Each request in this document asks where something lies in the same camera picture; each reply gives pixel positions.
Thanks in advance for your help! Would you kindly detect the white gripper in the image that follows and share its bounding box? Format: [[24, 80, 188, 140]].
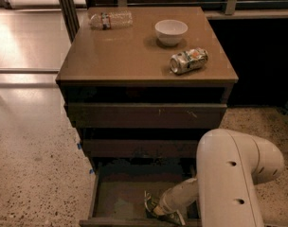
[[153, 194, 178, 216]]

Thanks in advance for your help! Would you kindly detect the green jalapeno chip bag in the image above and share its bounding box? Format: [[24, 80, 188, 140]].
[[144, 191, 185, 226]]

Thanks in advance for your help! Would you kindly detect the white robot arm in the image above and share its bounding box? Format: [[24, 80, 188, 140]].
[[145, 129, 284, 227]]

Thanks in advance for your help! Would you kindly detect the open bottom drawer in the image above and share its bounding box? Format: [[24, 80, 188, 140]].
[[80, 158, 201, 227]]

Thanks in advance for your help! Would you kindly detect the middle drawer front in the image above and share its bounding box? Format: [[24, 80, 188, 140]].
[[82, 139, 198, 158]]

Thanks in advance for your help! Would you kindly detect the top drawer front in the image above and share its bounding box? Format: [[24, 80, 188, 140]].
[[64, 103, 227, 129]]

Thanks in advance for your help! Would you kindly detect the brown drawer cabinet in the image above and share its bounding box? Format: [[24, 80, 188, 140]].
[[55, 6, 239, 175]]

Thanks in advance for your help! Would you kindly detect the crushed soda can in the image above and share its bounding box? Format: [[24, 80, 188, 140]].
[[170, 47, 208, 75]]

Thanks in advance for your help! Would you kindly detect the white ceramic bowl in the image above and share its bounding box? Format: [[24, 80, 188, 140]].
[[154, 20, 188, 46]]

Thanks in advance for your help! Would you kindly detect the clear plastic water bottle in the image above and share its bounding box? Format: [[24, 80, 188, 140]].
[[89, 10, 133, 30]]

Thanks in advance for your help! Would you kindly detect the dark pillar post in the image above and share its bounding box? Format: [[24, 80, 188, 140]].
[[59, 0, 80, 42]]

